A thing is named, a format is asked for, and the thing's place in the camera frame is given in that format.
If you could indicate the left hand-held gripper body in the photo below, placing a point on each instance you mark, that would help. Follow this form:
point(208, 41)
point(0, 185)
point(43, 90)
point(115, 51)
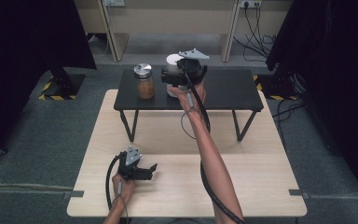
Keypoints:
point(130, 163)

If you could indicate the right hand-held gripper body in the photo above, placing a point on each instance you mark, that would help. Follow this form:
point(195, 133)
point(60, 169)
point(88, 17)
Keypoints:
point(192, 67)

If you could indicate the glass jar of white powder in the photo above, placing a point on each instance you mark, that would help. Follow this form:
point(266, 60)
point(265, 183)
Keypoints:
point(173, 63)

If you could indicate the glass jar of brown powder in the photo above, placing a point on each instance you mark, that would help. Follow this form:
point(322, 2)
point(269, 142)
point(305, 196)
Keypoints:
point(145, 88)

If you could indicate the small black shelf table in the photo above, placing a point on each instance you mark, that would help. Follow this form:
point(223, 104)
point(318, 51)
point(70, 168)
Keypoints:
point(230, 90)

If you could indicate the person's left hand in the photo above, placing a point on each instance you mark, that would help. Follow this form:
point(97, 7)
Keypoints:
point(124, 188)

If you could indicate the person's right hand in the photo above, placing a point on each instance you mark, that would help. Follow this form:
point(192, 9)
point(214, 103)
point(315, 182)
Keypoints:
point(185, 98)

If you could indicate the beige desk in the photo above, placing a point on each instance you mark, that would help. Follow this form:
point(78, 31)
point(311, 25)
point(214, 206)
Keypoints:
point(174, 18)

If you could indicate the grey floor tape strip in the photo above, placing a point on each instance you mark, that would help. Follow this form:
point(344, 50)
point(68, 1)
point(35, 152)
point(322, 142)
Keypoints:
point(74, 194)
point(299, 193)

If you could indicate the black stand base, striped tape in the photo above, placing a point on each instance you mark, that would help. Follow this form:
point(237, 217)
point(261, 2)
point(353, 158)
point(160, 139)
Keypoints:
point(63, 85)
point(276, 88)

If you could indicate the dark curtain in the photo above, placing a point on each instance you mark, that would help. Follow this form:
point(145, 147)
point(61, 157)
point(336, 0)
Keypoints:
point(21, 62)
point(338, 77)

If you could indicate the white wall socket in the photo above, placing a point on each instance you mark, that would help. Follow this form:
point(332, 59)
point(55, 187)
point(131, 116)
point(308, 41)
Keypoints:
point(250, 3)
point(115, 2)

